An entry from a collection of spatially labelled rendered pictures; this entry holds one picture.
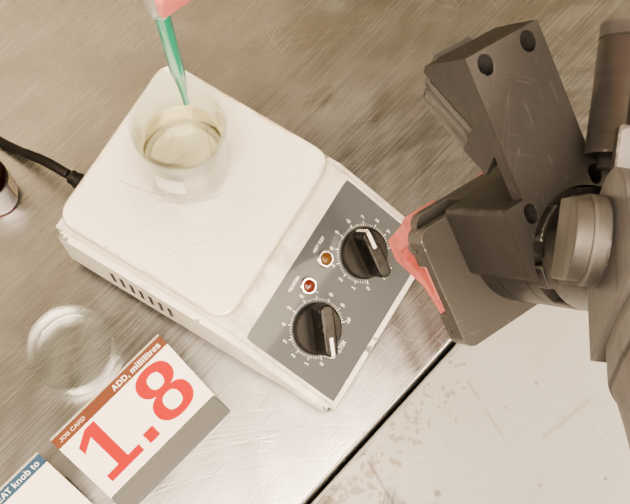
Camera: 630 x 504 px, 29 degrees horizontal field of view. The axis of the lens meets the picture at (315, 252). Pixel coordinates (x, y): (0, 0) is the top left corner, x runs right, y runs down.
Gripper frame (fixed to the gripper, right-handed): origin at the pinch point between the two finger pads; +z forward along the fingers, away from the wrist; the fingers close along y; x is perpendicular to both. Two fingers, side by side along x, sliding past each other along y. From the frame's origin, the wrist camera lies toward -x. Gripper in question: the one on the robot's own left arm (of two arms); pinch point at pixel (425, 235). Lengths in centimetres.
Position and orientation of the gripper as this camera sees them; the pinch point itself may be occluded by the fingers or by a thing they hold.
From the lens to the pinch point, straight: 69.0
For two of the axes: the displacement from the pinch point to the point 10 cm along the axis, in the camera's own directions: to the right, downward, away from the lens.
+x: 4.1, 8.8, 2.5
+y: -8.0, 4.8, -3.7
